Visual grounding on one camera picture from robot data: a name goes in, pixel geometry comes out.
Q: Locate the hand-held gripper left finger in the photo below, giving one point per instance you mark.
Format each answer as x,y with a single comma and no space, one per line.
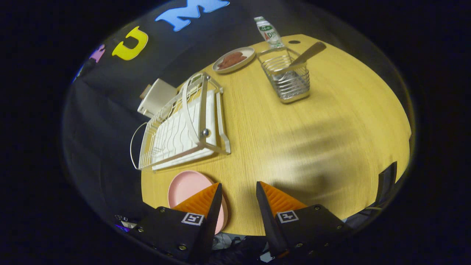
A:
215,217

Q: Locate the white drip tray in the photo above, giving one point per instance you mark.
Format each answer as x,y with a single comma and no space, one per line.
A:
210,117

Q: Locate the red meat patty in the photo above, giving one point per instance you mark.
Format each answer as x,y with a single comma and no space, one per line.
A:
237,57
226,64

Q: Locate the white round plate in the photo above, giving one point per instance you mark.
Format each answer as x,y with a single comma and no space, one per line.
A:
250,52

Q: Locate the white toaster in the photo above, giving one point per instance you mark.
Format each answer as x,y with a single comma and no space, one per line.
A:
158,97

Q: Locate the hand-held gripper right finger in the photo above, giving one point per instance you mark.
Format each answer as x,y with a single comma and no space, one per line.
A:
270,221

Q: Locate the pink plate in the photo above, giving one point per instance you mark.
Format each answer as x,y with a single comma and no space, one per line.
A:
187,186

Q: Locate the white green label bottle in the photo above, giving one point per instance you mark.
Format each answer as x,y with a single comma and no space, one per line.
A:
270,35

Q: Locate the brown bread slice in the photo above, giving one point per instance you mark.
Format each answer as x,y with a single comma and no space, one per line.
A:
145,92

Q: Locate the black backdrop cloth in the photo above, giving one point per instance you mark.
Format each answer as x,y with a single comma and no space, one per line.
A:
110,121

